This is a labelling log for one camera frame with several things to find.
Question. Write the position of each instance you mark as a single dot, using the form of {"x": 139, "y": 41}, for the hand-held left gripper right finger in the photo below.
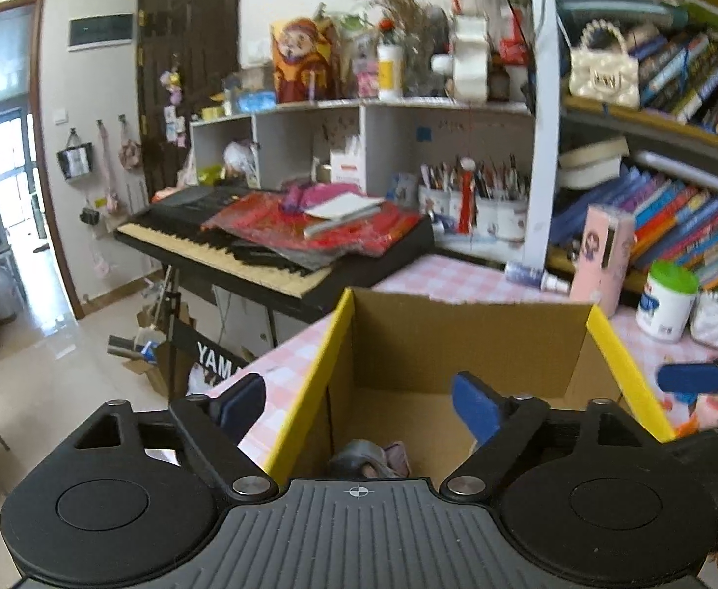
{"x": 472, "y": 408}

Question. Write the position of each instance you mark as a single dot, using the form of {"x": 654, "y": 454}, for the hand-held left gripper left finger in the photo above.
{"x": 245, "y": 402}

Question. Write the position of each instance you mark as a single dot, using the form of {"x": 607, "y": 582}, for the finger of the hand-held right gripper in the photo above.
{"x": 690, "y": 378}

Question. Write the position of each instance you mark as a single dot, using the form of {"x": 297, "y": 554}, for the yellow cardboard box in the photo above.
{"x": 457, "y": 350}

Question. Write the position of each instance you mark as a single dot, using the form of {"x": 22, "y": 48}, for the grey blue toy robot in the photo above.
{"x": 359, "y": 457}

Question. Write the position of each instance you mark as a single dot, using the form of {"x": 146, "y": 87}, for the white jar green lid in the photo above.
{"x": 666, "y": 307}

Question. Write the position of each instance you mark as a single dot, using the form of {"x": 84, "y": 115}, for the black keyboard stand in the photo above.
{"x": 181, "y": 350}

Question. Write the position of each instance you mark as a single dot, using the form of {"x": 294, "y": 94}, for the cardboard box with scraps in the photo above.
{"x": 147, "y": 356}

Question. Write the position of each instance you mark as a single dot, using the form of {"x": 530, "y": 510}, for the pink cartoon print dispenser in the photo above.
{"x": 598, "y": 257}

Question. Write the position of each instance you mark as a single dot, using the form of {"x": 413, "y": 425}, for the row of blue spine books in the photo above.
{"x": 690, "y": 221}

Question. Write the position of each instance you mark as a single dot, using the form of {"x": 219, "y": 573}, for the black electronic keyboard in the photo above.
{"x": 365, "y": 270}

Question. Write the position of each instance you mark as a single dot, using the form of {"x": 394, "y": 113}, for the red printed cloth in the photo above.
{"x": 261, "y": 215}

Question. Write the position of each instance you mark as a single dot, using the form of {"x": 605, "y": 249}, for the large white pen cup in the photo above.
{"x": 506, "y": 218}

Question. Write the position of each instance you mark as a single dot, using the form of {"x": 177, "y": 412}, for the small white pen cup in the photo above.
{"x": 434, "y": 202}

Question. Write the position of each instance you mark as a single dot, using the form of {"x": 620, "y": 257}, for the white notebook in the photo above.
{"x": 343, "y": 205}

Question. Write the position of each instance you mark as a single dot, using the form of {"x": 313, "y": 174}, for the pink purple bag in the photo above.
{"x": 328, "y": 191}

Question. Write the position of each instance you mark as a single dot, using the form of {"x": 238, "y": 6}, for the white plastic bag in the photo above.
{"x": 239, "y": 159}

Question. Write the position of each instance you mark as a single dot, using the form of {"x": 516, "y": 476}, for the wooden bookshelf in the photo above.
{"x": 543, "y": 165}

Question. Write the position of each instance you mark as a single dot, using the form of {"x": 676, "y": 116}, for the white box red label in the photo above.
{"x": 347, "y": 169}

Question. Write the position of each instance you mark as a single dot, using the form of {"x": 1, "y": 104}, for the pink hanging bag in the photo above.
{"x": 130, "y": 150}

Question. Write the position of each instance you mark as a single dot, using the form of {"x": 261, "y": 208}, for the grey cubby shelf unit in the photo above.
{"x": 389, "y": 135}

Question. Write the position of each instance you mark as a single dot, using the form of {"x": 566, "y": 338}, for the black white hanging bag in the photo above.
{"x": 75, "y": 159}

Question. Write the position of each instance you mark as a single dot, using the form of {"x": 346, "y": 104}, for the row of colourful leaning books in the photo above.
{"x": 690, "y": 73}

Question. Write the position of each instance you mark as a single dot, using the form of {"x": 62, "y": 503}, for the large white tape roll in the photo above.
{"x": 469, "y": 67}

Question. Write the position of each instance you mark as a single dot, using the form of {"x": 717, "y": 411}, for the white bottle yellow label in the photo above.
{"x": 389, "y": 73}

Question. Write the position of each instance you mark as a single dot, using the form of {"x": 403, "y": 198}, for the fortune god figure box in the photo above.
{"x": 304, "y": 61}

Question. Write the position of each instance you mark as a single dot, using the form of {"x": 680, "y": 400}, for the dark wooden door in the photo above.
{"x": 211, "y": 12}

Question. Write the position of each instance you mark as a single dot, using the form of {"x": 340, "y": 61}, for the white wall switch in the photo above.
{"x": 254, "y": 50}

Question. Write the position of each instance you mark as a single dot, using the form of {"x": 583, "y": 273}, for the dark wall panel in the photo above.
{"x": 100, "y": 32}

